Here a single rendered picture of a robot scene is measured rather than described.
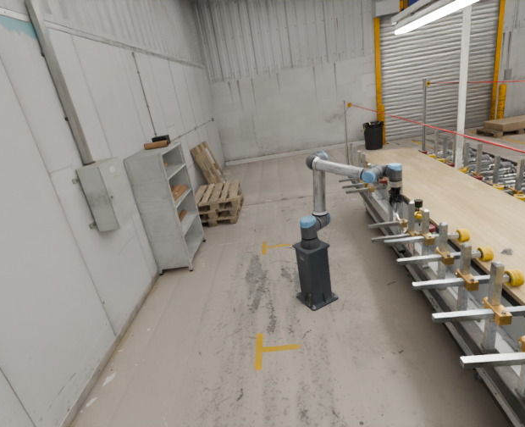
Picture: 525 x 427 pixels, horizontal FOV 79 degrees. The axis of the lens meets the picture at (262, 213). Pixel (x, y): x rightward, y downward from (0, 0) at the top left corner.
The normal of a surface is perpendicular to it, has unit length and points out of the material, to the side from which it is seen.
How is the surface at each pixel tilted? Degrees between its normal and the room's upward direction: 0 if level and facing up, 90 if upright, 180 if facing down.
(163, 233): 90
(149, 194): 90
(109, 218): 90
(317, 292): 90
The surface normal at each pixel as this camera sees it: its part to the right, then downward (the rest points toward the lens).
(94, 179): -0.03, 0.37
